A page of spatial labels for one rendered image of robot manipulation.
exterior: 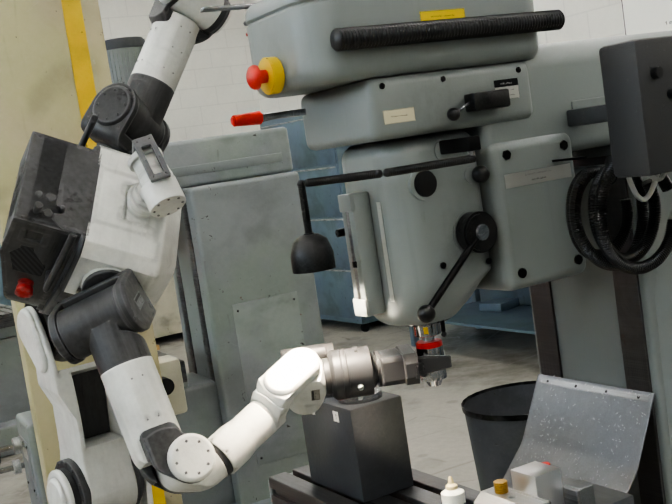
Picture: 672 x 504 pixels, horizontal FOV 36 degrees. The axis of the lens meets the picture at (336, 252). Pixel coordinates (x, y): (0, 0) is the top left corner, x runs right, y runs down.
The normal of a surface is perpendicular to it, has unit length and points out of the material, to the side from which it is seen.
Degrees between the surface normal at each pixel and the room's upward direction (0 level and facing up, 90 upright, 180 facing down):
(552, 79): 90
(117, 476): 81
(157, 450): 67
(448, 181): 90
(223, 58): 90
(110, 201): 58
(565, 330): 90
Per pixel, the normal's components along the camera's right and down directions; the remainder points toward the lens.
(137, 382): 0.33, -0.36
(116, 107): -0.32, -0.35
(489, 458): -0.78, 0.24
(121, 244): 0.46, -0.53
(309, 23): -0.35, 0.14
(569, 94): 0.50, 0.01
